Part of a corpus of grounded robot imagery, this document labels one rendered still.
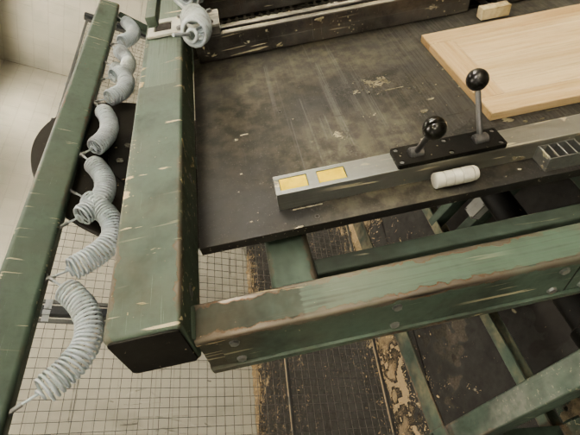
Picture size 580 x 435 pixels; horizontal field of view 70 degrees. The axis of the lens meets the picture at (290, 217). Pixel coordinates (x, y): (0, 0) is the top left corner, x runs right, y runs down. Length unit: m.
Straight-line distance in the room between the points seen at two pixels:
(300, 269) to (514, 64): 0.71
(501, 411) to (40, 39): 7.35
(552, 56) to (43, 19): 6.97
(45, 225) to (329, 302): 0.91
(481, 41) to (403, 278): 0.77
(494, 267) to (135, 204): 0.55
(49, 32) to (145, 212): 6.97
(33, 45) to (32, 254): 6.70
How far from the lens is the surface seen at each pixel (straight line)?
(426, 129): 0.68
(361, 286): 0.59
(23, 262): 1.22
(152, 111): 0.91
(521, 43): 1.23
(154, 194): 0.71
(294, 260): 0.73
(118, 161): 1.60
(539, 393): 1.47
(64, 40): 7.61
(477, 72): 0.80
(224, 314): 0.59
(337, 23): 1.27
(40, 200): 1.36
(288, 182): 0.75
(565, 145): 0.91
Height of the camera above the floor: 1.98
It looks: 23 degrees down
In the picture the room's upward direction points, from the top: 80 degrees counter-clockwise
